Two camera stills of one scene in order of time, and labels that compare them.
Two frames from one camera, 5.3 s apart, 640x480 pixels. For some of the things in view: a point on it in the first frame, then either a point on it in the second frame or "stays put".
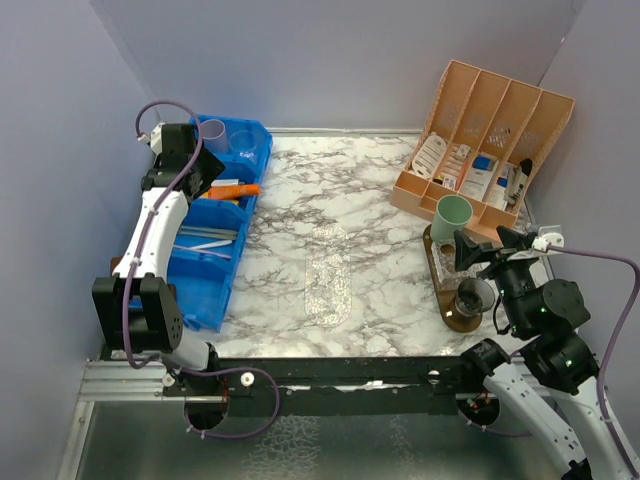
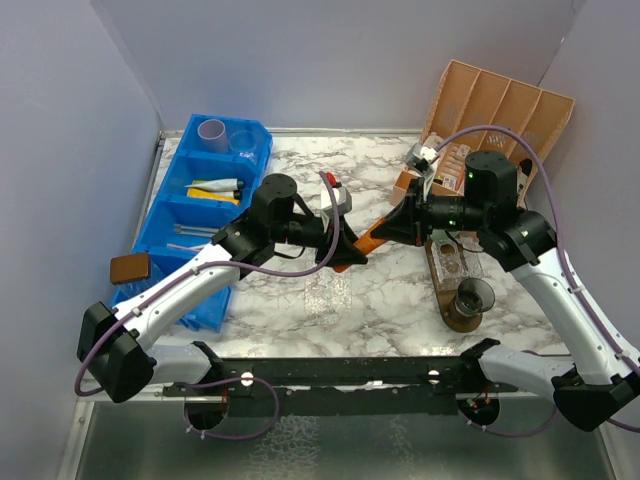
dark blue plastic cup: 473,297 stays put
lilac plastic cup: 213,133 stays put
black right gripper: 468,251 -> 408,222
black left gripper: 213,168 -> 345,252
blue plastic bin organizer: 213,231 stays put
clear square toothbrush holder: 444,255 stays put
